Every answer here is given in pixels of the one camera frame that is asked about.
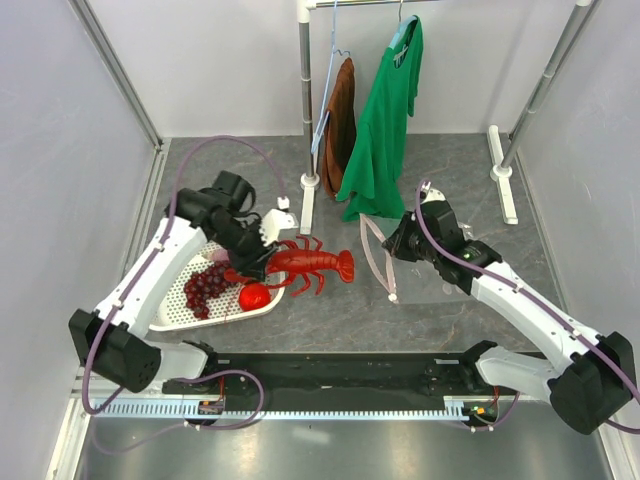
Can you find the clear zip top bag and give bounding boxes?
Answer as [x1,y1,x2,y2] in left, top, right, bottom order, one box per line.
[359,214,468,305]

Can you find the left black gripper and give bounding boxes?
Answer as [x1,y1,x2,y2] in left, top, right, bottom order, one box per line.
[212,218,279,281]

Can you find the light blue clothes hanger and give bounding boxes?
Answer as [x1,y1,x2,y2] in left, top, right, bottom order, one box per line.
[389,0,416,48]

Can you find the slotted cable duct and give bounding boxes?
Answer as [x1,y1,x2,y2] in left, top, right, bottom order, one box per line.
[99,398,472,421]

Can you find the purple cable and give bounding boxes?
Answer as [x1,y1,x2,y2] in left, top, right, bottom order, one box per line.
[80,134,291,417]
[412,179,640,434]

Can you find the metal clothes rack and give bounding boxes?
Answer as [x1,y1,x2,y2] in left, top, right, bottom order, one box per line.
[296,1,598,235]

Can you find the green t-shirt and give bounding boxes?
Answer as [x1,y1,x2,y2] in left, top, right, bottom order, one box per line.
[336,15,424,222]

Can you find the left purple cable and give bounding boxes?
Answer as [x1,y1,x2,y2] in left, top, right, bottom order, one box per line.
[80,134,291,417]

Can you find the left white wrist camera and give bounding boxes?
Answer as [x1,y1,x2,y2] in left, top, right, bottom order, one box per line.
[259,209,298,247]

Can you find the dark red toy grapes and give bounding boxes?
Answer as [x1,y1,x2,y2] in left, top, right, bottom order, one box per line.
[183,261,233,320]

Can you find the aluminium frame post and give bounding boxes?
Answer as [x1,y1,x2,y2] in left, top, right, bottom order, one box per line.
[68,0,164,150]

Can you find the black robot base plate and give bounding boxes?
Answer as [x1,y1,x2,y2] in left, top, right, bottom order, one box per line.
[161,351,531,414]

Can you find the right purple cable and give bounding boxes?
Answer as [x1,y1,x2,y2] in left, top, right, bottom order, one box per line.
[412,179,640,434]

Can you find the white perforated plastic basket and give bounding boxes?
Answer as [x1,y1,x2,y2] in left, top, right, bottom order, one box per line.
[149,242,285,332]

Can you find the brown hanging cloth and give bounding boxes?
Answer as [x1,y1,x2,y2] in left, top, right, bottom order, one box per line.
[321,58,357,199]

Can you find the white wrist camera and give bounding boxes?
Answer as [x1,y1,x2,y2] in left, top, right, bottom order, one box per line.
[417,182,450,214]
[259,209,298,247]

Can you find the red toy tomato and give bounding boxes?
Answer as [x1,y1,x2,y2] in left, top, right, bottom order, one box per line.
[238,283,271,312]

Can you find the red toy lobster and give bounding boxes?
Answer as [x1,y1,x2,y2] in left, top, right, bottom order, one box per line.
[224,235,355,297]

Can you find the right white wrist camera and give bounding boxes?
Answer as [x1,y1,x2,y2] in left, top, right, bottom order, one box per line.
[417,182,450,214]

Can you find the blue wire hanger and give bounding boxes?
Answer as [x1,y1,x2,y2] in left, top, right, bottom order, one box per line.
[310,0,351,155]

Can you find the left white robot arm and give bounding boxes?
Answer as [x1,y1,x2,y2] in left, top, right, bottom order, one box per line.
[68,171,277,393]

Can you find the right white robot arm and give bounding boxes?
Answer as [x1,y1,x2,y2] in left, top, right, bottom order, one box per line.
[383,200,639,435]

